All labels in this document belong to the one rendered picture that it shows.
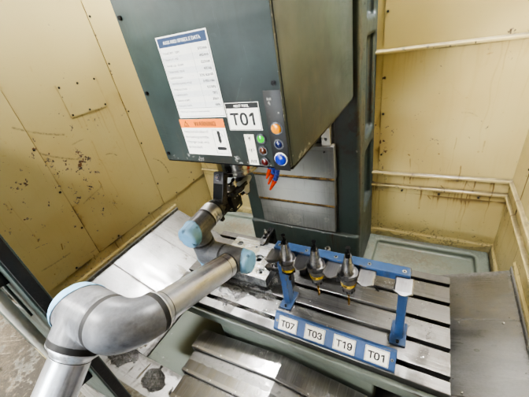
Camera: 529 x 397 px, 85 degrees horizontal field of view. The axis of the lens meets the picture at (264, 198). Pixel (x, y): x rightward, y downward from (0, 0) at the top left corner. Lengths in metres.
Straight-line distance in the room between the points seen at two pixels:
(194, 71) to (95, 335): 0.62
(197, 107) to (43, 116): 1.08
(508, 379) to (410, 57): 1.32
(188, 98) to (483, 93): 1.31
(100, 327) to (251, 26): 0.67
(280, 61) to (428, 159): 1.27
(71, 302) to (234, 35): 0.67
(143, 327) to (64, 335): 0.17
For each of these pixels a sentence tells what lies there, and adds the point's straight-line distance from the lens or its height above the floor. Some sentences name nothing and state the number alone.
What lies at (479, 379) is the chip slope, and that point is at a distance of 1.39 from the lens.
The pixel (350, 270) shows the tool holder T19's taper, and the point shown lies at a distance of 0.97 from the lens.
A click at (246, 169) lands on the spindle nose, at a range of 1.02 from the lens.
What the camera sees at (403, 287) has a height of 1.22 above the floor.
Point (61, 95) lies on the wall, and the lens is 1.82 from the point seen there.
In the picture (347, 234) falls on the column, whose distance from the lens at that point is 1.69.
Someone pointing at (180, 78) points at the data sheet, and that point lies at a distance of 0.83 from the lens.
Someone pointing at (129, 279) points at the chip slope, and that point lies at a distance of 1.97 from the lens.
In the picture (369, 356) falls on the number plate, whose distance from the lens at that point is 1.18.
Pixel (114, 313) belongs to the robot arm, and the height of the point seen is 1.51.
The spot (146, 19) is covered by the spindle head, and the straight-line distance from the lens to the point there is 0.87.
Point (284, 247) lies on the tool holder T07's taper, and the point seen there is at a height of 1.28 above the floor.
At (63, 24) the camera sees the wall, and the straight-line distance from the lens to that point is 1.91.
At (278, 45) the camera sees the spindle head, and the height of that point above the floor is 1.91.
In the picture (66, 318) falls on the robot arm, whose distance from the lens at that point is 0.76.
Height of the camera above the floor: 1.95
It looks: 31 degrees down
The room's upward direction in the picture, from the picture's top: 11 degrees counter-clockwise
